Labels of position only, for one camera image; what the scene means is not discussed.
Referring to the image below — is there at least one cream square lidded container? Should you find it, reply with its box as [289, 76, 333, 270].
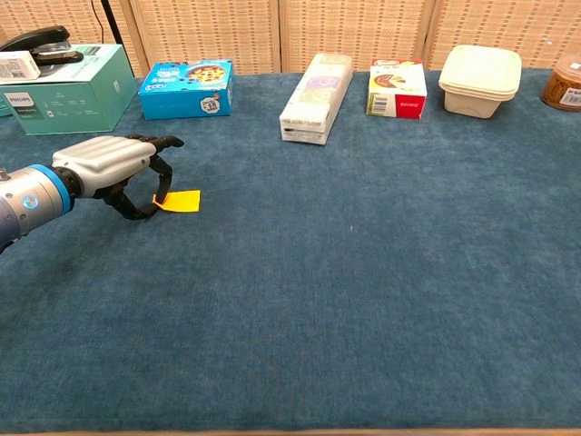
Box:
[438, 44, 523, 120]

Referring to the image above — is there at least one teal Philips box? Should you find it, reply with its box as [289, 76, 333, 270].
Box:
[0, 44, 138, 136]

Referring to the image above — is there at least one black stapler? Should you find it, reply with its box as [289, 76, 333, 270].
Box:
[0, 25, 85, 67]

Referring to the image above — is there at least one blue table cloth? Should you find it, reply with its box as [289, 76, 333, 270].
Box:
[0, 69, 581, 433]

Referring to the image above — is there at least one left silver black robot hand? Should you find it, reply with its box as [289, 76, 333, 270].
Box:
[51, 134, 185, 222]

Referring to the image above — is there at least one blue cookie box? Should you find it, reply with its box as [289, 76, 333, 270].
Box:
[137, 60, 234, 121]

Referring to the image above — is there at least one black stand pole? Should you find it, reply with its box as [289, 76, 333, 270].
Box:
[100, 0, 137, 78]

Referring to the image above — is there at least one red yellow food box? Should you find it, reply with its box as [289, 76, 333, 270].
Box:
[366, 58, 428, 121]

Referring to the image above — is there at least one clear jar with brown contents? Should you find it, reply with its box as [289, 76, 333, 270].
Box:
[539, 51, 581, 113]

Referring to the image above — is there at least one small white barcode box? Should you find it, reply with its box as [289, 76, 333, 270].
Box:
[0, 50, 42, 86]

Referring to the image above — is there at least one yellow plastic piece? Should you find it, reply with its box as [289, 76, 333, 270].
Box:
[153, 189, 202, 213]

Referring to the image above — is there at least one woven bamboo folding screen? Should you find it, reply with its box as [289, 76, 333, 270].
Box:
[0, 0, 581, 79]

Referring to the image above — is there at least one long white clear box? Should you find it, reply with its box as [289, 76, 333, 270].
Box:
[279, 52, 354, 147]

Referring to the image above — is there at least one black cable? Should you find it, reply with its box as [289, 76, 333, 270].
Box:
[90, 0, 106, 46]

